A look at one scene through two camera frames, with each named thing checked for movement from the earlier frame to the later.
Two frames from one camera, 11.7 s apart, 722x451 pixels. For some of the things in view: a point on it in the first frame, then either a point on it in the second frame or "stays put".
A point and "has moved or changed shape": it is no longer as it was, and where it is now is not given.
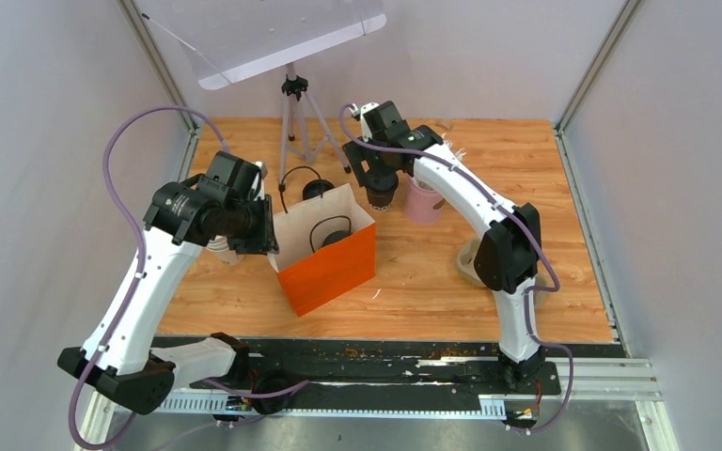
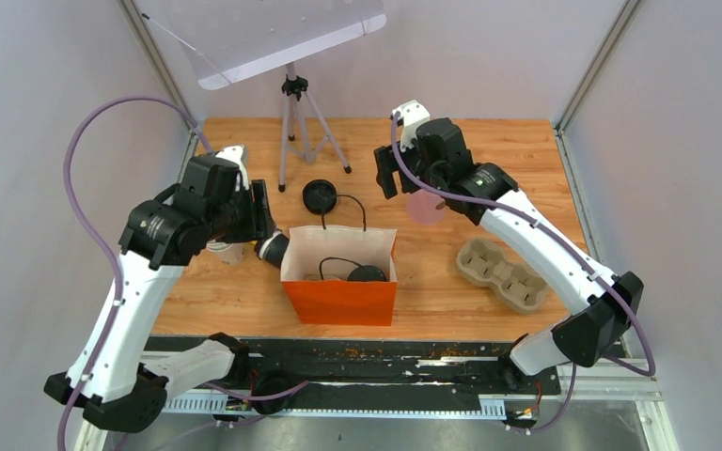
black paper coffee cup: (381, 200) → (272, 249)
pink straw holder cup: (420, 202) stays put
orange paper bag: (326, 247) has moved or changed shape
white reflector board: (226, 41) stays put
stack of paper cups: (220, 245) stays put
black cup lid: (336, 236) → (367, 273)
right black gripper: (358, 151) → (386, 163)
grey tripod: (304, 132) stays put
